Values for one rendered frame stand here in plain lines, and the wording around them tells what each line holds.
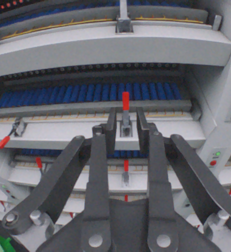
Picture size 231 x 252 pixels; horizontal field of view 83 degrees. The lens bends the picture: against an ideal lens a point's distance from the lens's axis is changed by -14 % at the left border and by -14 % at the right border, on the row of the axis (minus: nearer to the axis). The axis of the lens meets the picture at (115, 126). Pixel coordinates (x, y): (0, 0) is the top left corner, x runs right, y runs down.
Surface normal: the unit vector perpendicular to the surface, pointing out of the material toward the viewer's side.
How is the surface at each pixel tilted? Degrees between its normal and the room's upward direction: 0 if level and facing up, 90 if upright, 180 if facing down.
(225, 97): 90
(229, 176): 19
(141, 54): 109
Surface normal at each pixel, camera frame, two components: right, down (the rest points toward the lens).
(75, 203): -0.06, -0.57
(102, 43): -0.03, 0.82
